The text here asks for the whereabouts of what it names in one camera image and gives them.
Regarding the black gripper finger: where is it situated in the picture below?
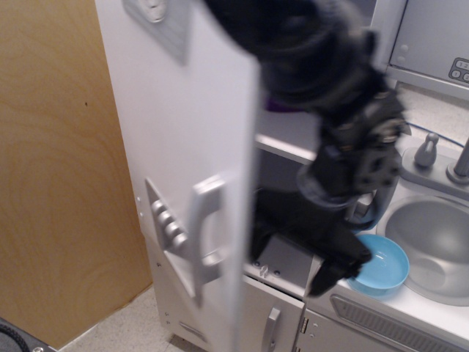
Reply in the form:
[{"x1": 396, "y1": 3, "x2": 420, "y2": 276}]
[
  {"x1": 249, "y1": 227, "x2": 273, "y2": 261},
  {"x1": 308, "y1": 260, "x2": 347, "y2": 296}
]

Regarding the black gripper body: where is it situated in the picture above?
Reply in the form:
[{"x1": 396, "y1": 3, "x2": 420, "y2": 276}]
[{"x1": 252, "y1": 188, "x2": 371, "y2": 278}]

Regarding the grey fridge door handle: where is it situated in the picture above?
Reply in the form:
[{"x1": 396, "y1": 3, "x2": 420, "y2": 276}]
[{"x1": 188, "y1": 175, "x2": 225, "y2": 286}]

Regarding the white toy fridge door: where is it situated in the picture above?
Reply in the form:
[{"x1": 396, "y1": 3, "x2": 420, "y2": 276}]
[{"x1": 94, "y1": 0, "x2": 262, "y2": 352}]

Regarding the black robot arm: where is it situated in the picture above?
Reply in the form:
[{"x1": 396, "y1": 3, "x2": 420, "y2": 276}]
[{"x1": 207, "y1": 1, "x2": 406, "y2": 297}]

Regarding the grey toy telephone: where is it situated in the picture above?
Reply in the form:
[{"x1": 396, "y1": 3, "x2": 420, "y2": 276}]
[{"x1": 345, "y1": 177, "x2": 399, "y2": 233}]

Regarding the light blue plastic bowl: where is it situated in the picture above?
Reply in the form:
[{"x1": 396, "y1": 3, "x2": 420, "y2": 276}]
[{"x1": 347, "y1": 234, "x2": 410, "y2": 298}]

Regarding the grey oven vent panel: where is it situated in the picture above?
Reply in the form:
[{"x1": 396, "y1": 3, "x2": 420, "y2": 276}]
[{"x1": 330, "y1": 295, "x2": 468, "y2": 351}]

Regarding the grey ice dispenser panel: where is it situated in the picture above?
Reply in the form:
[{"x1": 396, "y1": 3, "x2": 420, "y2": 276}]
[{"x1": 144, "y1": 177, "x2": 202, "y2": 308}]

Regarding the white lower freezer door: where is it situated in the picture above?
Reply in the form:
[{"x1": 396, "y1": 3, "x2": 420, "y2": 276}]
[{"x1": 153, "y1": 267, "x2": 305, "y2": 351}]

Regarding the grey toy sink basin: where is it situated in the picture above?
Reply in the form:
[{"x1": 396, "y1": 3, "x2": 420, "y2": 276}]
[{"x1": 377, "y1": 196, "x2": 468, "y2": 307}]

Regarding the grey toy faucet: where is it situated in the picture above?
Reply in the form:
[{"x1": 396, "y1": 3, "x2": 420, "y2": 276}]
[{"x1": 401, "y1": 133, "x2": 468, "y2": 200}]

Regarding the purple toy eggplant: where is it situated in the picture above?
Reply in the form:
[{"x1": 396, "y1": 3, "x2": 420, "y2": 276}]
[{"x1": 265, "y1": 97, "x2": 303, "y2": 114}]

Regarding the plywood board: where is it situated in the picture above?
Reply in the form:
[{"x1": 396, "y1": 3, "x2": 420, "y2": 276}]
[{"x1": 1, "y1": 1, "x2": 151, "y2": 348}]

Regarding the grey toy microwave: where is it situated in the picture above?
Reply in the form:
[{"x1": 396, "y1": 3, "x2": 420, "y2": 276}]
[{"x1": 371, "y1": 1, "x2": 468, "y2": 100}]

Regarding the grey clock panel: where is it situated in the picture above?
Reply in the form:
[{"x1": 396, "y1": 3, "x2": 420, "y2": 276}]
[{"x1": 122, "y1": 1, "x2": 192, "y2": 65}]

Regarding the black equipment base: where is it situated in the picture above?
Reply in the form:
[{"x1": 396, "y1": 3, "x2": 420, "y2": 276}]
[{"x1": 1, "y1": 318, "x2": 56, "y2": 352}]

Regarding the grey lower door handle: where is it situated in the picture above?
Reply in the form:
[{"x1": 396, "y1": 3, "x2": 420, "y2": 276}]
[{"x1": 262, "y1": 307, "x2": 281, "y2": 352}]

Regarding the blue cable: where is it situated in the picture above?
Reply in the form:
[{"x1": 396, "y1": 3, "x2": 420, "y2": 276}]
[{"x1": 406, "y1": 122, "x2": 466, "y2": 150}]

